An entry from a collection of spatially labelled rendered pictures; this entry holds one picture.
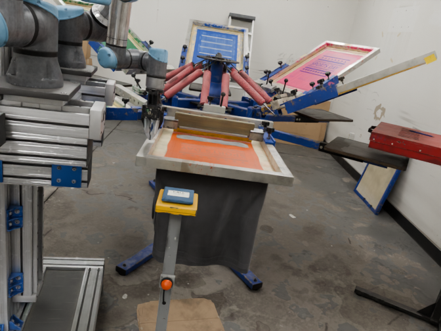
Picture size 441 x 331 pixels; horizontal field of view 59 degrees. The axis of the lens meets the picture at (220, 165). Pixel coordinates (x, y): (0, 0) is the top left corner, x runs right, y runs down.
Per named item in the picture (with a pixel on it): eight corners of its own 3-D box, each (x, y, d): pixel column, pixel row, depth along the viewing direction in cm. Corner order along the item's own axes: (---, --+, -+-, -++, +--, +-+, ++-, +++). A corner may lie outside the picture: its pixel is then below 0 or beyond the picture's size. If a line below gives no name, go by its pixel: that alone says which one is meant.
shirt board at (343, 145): (406, 166, 248) (410, 154, 245) (401, 182, 213) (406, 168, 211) (222, 117, 302) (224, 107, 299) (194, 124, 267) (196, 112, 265)
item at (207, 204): (250, 276, 169) (269, 184, 155) (145, 263, 165) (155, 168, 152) (249, 271, 172) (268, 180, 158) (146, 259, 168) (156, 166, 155)
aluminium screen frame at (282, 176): (292, 186, 146) (294, 177, 145) (134, 165, 142) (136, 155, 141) (262, 138, 221) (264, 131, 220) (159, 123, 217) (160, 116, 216)
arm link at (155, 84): (147, 75, 156) (168, 78, 157) (146, 87, 158) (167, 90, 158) (144, 76, 149) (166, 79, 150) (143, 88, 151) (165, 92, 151)
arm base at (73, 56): (42, 64, 152) (42, 38, 149) (50, 60, 166) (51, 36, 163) (83, 69, 156) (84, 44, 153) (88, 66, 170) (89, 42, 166)
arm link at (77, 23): (44, 37, 156) (44, 0, 152) (73, 39, 167) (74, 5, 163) (63, 41, 150) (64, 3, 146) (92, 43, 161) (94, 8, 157)
